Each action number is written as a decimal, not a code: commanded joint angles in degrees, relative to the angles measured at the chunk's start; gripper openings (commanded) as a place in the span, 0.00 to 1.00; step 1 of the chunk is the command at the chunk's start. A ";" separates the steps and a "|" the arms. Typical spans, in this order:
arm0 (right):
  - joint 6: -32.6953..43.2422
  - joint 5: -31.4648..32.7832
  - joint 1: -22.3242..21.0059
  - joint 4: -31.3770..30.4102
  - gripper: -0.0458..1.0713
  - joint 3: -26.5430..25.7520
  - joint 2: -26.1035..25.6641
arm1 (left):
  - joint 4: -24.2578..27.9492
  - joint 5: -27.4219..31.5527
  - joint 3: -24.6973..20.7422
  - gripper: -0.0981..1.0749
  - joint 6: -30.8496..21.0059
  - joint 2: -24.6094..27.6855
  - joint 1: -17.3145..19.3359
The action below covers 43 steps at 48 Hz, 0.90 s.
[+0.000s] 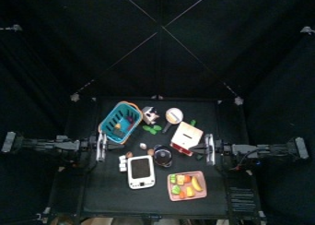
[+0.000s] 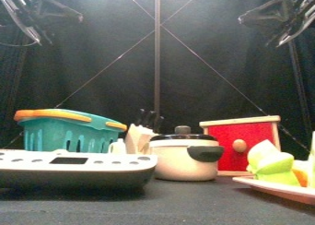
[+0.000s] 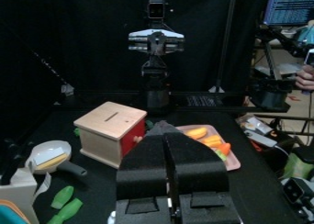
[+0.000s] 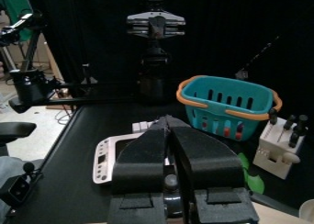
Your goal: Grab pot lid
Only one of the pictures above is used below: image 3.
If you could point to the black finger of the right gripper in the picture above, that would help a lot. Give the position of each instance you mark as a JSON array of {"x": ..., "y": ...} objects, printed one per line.
[{"x": 156, "y": 43}]

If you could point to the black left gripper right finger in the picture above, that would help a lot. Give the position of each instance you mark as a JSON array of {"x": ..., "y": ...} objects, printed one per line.
[{"x": 196, "y": 169}]

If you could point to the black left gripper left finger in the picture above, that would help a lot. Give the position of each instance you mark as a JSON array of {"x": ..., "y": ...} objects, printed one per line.
[{"x": 143, "y": 169}]

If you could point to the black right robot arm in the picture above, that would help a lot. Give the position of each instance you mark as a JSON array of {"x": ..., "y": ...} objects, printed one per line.
[{"x": 155, "y": 80}]

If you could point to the person's hand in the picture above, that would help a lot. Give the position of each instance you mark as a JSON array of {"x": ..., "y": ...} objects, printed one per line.
[{"x": 306, "y": 78}]

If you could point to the pink plastic tray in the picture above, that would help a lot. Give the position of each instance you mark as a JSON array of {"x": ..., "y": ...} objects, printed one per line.
[{"x": 231, "y": 160}]

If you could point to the toy carrot with green top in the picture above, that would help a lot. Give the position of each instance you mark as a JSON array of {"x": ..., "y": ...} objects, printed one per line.
[{"x": 223, "y": 149}]

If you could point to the orange toy bread slice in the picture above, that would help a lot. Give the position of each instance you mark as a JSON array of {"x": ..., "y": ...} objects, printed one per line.
[{"x": 212, "y": 140}]

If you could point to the orange toy croissant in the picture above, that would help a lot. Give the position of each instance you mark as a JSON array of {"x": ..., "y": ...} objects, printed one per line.
[{"x": 196, "y": 132}]

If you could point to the wooden box with red side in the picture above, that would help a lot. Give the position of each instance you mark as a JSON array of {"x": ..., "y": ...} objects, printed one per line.
[{"x": 107, "y": 132}]

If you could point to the white grey handheld device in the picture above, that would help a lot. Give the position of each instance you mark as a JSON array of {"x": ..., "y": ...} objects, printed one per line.
[{"x": 259, "y": 132}]

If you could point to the small green toy piece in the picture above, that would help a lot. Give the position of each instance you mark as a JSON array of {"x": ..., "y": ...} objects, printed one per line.
[{"x": 76, "y": 132}]

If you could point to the green toy bottle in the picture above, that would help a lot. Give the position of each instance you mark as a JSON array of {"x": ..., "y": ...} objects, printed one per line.
[{"x": 61, "y": 197}]

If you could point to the green toy vegetable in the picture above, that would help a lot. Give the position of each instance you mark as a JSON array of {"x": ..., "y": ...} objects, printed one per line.
[{"x": 67, "y": 211}]

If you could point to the yellow white toy slice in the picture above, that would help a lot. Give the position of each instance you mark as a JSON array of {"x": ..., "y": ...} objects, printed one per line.
[{"x": 48, "y": 159}]

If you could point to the white paper strip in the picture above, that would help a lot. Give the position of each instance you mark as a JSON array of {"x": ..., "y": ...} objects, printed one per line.
[{"x": 43, "y": 186}]

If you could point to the green black bag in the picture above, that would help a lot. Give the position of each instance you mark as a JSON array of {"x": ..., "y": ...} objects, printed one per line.
[{"x": 300, "y": 163}]

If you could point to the computer monitor with text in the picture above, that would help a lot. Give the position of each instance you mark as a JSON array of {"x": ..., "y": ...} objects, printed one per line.
[{"x": 291, "y": 7}]

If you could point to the white smartphone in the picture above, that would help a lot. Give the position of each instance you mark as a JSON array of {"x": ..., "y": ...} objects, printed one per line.
[{"x": 310, "y": 57}]

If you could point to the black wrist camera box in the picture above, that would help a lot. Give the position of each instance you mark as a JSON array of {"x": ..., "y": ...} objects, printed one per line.
[{"x": 155, "y": 8}]

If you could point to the black frame pole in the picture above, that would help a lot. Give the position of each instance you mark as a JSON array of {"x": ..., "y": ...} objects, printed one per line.
[{"x": 226, "y": 44}]

